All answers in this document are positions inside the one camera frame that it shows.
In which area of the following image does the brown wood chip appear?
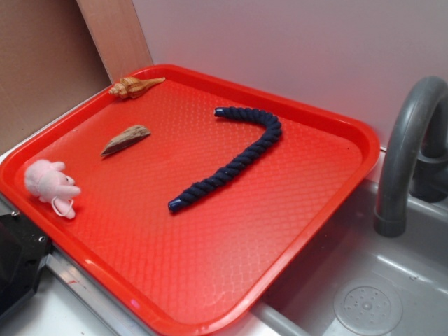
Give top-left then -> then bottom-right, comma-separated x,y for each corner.
100,125 -> 151,157

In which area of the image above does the red plastic tray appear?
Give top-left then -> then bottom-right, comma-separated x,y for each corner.
1,65 -> 380,335

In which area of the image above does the tan spiral seashell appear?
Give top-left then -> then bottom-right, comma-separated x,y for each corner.
108,76 -> 166,99

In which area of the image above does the grey plastic sink basin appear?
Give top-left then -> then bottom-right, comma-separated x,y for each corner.
251,181 -> 448,336

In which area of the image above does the pink plush toy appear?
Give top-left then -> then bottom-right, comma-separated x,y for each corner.
24,159 -> 81,220

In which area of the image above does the grey toy faucet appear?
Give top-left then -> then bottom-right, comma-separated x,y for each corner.
374,76 -> 447,237

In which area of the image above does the brown cardboard panel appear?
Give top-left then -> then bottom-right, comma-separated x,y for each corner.
1,1 -> 152,152

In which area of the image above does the black device at corner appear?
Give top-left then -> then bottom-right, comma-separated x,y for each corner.
1,211 -> 51,322

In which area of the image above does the dark blue twisted rope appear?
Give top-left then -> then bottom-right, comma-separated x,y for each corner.
167,106 -> 284,214

